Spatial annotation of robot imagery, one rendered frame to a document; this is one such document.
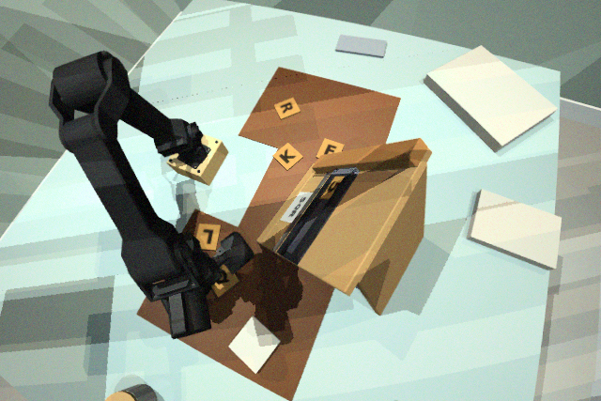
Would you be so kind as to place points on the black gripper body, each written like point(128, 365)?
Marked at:
point(234, 250)

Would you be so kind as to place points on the grey cylinder with tan lid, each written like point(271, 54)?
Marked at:
point(139, 392)

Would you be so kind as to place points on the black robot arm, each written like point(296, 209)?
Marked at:
point(152, 248)

